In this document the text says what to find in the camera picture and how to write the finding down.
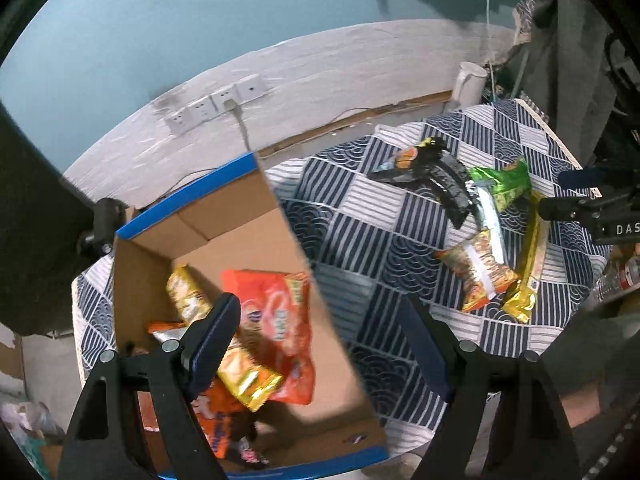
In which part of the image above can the small orange noodle snack bag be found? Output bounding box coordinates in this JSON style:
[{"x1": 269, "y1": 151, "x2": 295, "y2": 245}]
[{"x1": 436, "y1": 230, "x2": 518, "y2": 312}]

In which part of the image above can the large orange chip bag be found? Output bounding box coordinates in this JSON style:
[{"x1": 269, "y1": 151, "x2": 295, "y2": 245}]
[{"x1": 191, "y1": 378, "x2": 270, "y2": 470}]

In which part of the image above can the cardboard box with blue rim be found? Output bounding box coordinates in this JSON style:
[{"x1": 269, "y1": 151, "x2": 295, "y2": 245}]
[{"x1": 113, "y1": 154, "x2": 388, "y2": 479}]

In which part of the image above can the yellow gold snack bag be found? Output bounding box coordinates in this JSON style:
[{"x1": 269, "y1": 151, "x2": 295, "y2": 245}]
[{"x1": 166, "y1": 266, "x2": 283, "y2": 412}]

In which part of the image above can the blue white patterned tablecloth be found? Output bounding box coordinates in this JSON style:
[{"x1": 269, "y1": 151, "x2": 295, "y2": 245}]
[{"x1": 74, "y1": 100, "x2": 610, "y2": 452}]

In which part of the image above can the white plug and cable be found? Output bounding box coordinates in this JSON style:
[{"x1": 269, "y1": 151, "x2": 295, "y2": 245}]
[{"x1": 222, "y1": 98, "x2": 253, "y2": 154}]

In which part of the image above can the green pea snack bag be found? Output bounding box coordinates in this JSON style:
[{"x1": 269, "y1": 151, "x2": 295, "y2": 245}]
[{"x1": 469, "y1": 157, "x2": 532, "y2": 212}]

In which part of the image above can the white wall socket strip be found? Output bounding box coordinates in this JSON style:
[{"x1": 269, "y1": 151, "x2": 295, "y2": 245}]
[{"x1": 163, "y1": 74, "x2": 269, "y2": 136}]

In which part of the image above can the black snack bag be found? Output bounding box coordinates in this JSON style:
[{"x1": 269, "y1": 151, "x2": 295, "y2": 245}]
[{"x1": 367, "y1": 136, "x2": 483, "y2": 229}]

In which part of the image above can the silver orange snack bag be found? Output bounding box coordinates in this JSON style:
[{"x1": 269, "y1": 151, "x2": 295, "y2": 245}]
[{"x1": 146, "y1": 322, "x2": 188, "y2": 344}]

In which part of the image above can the long yellow snack bag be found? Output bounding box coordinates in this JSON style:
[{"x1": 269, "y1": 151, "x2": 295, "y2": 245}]
[{"x1": 501, "y1": 191, "x2": 550, "y2": 324}]

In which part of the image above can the white electric kettle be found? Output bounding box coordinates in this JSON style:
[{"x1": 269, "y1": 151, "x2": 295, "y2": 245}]
[{"x1": 451, "y1": 62, "x2": 488, "y2": 108}]

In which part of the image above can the red orange snack bag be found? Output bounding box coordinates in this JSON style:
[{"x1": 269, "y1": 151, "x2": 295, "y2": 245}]
[{"x1": 221, "y1": 270, "x2": 316, "y2": 405}]

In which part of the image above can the plastic water bottle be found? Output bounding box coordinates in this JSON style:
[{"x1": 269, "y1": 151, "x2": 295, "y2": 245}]
[{"x1": 591, "y1": 256, "x2": 639, "y2": 306}]

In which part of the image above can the black cabinet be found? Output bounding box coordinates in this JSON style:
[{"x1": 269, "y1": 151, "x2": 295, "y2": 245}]
[{"x1": 1, "y1": 110, "x2": 93, "y2": 336}]

